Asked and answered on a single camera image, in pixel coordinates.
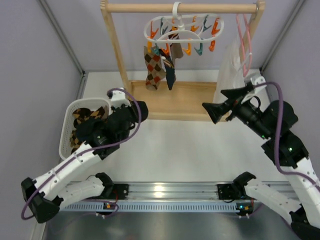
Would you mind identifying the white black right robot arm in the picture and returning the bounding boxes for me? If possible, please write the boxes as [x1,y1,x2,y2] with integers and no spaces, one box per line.
[202,82,320,240]

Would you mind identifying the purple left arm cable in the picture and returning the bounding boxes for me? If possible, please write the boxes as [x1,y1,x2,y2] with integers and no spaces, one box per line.
[21,87,143,221]

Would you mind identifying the pink clothes hanger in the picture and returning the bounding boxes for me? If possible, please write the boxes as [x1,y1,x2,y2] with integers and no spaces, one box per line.
[235,14,253,77]

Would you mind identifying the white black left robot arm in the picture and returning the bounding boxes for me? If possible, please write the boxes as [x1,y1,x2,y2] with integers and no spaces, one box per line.
[21,101,149,224]

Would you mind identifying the tan black argyle sock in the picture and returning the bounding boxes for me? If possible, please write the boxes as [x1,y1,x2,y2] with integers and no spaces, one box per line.
[72,106,109,127]

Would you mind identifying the white round clip hanger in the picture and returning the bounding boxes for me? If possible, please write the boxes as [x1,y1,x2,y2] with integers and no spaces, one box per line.
[143,2,225,56]

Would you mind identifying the brown striped beige sock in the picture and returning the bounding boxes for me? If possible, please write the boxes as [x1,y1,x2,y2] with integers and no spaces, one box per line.
[168,33,184,66]

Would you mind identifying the brown argyle hanging sock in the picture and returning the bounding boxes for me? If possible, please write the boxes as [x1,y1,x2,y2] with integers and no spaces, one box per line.
[143,46,166,91]

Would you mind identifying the white hanging cloth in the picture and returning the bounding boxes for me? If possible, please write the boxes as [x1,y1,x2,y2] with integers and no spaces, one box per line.
[212,36,245,104]

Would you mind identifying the yellow black argyle sock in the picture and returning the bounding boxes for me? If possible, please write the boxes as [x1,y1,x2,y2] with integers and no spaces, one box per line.
[70,130,82,153]

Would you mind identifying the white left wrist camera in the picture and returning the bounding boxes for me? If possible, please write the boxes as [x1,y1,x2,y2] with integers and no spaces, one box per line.
[107,87,131,108]

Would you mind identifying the white perforated plastic basket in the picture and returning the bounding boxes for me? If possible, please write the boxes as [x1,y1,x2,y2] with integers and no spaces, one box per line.
[58,97,109,161]

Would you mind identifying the wooden clothes rack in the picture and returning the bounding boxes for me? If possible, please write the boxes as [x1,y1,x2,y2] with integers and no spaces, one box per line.
[100,0,265,121]

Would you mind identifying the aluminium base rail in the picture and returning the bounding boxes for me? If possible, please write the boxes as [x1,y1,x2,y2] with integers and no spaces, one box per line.
[59,181,301,213]

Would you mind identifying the navy patterned sock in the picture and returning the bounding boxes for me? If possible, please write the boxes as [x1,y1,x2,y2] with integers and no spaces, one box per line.
[159,49,176,91]

